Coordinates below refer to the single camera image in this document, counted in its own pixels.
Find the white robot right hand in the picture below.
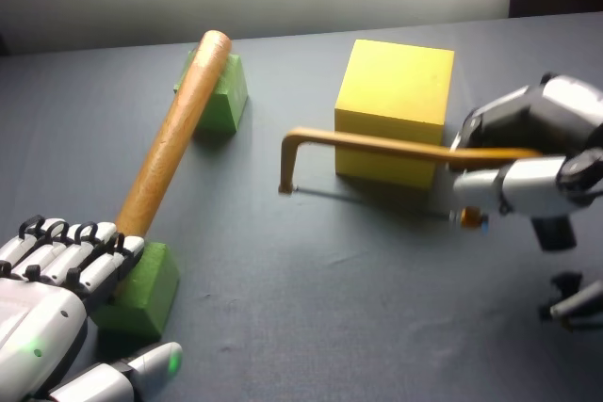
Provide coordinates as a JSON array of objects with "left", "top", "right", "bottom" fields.
[{"left": 447, "top": 72, "right": 603, "bottom": 253}]

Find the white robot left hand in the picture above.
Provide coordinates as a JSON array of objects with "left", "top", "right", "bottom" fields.
[{"left": 0, "top": 215, "right": 185, "bottom": 402}]

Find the yellow frame toy saw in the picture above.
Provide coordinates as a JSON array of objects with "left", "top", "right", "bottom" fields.
[{"left": 278, "top": 125, "right": 543, "bottom": 234}]

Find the brown wooden dowel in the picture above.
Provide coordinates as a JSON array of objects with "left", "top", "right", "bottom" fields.
[{"left": 112, "top": 28, "right": 234, "bottom": 299}]

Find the green wooden wedge block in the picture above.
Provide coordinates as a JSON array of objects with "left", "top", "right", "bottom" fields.
[
  {"left": 91, "top": 240, "right": 182, "bottom": 343},
  {"left": 172, "top": 49, "right": 250, "bottom": 134}
]

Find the yellow wooden cube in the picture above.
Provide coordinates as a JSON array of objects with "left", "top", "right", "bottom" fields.
[{"left": 334, "top": 39, "right": 456, "bottom": 187}]

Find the grey table cloth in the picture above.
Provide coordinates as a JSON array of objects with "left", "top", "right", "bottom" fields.
[{"left": 0, "top": 10, "right": 603, "bottom": 402}]

